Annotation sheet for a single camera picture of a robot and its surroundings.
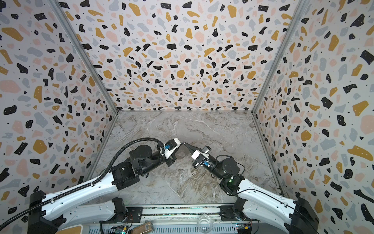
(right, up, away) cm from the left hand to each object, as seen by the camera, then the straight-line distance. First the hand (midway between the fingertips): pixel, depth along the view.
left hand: (182, 140), depth 64 cm
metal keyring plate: (0, -4, -5) cm, 7 cm away
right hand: (+3, +1, -4) cm, 5 cm away
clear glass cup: (+10, -42, +8) cm, 44 cm away
